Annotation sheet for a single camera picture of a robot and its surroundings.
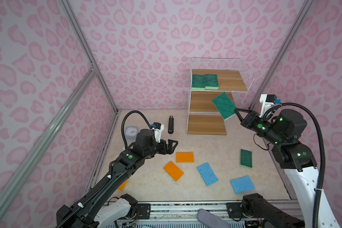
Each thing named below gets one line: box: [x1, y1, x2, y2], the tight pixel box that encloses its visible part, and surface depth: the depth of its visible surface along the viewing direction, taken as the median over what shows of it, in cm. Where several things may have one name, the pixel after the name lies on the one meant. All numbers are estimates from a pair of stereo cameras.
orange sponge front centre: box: [162, 161, 185, 182], surface depth 89 cm
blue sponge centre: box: [196, 162, 219, 187], surface depth 86 cm
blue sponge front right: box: [229, 175, 256, 195], surface depth 82 cm
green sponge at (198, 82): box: [191, 74, 206, 91], surface depth 75 cm
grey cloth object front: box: [197, 208, 231, 228], surface depth 69 cm
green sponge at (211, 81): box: [204, 74, 219, 90], surface depth 76 cm
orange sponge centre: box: [175, 152, 195, 163], surface depth 95 cm
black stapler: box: [168, 115, 174, 135], surface depth 111 cm
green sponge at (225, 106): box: [211, 91, 237, 121], surface depth 62 cm
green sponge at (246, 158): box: [239, 148, 253, 168], surface depth 92 cm
